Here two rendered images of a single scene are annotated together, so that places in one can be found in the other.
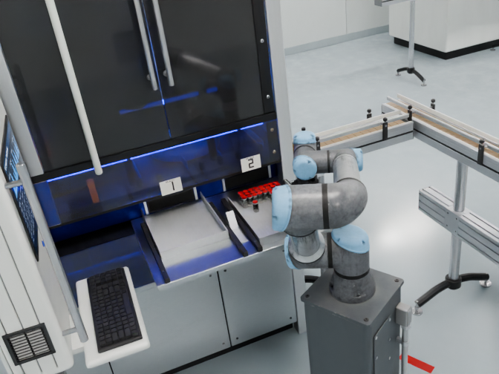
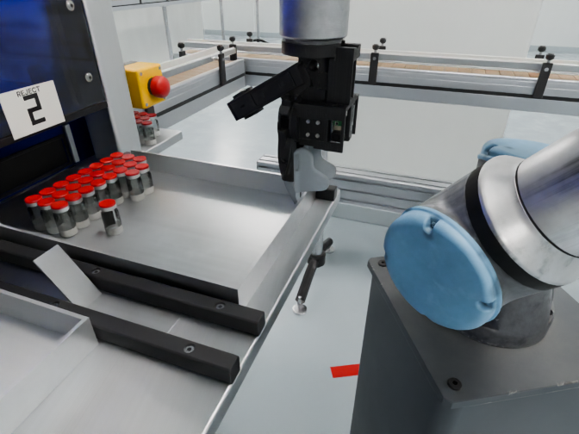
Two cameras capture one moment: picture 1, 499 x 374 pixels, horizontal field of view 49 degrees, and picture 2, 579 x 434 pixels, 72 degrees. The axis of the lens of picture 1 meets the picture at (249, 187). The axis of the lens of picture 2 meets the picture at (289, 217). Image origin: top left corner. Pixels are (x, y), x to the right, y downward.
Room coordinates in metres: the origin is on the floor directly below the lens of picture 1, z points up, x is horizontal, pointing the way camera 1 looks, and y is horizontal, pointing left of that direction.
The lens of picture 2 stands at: (1.37, 0.19, 1.18)
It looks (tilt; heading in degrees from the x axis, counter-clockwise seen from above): 32 degrees down; 308
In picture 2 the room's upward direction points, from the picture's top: straight up
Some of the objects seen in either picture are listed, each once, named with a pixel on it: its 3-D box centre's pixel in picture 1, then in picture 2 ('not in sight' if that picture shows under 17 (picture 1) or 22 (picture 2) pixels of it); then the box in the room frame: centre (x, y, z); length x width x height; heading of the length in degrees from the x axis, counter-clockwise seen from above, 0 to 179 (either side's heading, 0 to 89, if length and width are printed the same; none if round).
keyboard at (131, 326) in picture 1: (111, 305); not in sight; (1.46, 0.52, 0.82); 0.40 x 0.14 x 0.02; 16
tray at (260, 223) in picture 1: (274, 210); (171, 210); (1.80, -0.08, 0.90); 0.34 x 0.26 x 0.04; 18
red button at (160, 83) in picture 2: not in sight; (158, 86); (2.05, -0.26, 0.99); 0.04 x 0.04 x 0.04; 18
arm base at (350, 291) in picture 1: (351, 277); (496, 276); (1.41, -0.30, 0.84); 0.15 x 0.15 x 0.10
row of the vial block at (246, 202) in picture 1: (263, 197); (107, 192); (1.90, -0.05, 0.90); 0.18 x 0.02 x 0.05; 108
